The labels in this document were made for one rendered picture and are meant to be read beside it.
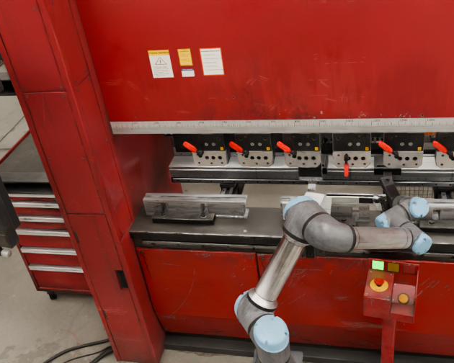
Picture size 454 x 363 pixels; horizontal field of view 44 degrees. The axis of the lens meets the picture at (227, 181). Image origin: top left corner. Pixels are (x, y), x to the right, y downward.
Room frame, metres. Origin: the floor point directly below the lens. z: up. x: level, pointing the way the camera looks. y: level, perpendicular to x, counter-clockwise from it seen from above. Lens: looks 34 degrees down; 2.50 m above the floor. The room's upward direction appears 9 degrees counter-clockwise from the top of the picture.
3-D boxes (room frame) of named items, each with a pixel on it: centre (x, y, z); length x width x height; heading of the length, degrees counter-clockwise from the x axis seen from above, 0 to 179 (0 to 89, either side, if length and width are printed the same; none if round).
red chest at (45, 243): (2.75, 0.97, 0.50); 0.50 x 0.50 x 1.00; 73
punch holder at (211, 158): (2.10, 0.05, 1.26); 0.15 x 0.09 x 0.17; 73
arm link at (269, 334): (1.28, -0.07, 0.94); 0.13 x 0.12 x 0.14; 19
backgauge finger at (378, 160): (2.04, -0.72, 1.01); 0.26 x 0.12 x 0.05; 163
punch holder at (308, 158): (1.98, -0.34, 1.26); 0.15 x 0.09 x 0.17; 73
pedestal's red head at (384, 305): (1.58, -0.59, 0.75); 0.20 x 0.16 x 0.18; 66
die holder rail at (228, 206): (2.14, 0.16, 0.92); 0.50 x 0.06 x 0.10; 73
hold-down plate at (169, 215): (2.10, 0.23, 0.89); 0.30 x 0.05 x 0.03; 73
